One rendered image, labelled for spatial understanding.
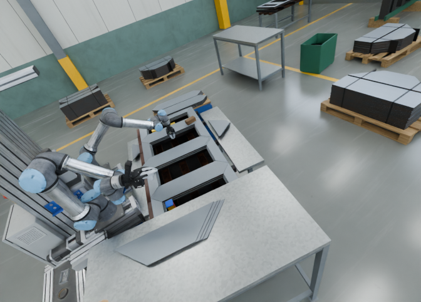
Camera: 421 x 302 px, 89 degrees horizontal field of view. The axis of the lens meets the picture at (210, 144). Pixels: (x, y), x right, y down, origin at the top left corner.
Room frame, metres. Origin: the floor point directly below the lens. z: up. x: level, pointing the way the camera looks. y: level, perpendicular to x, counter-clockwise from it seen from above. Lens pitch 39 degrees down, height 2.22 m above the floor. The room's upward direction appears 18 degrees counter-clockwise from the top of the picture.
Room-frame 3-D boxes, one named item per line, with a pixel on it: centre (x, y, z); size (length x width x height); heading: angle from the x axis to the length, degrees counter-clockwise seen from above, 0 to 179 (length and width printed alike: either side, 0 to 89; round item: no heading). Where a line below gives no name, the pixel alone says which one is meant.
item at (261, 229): (0.61, 0.27, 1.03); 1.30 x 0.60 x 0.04; 99
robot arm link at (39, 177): (0.93, 0.90, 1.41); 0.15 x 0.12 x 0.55; 174
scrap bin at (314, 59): (4.07, -2.66, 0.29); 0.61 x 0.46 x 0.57; 120
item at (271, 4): (7.11, -3.48, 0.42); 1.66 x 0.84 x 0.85; 110
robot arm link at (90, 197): (1.05, 0.88, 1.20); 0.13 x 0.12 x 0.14; 174
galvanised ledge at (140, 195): (1.84, 0.87, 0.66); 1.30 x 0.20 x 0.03; 9
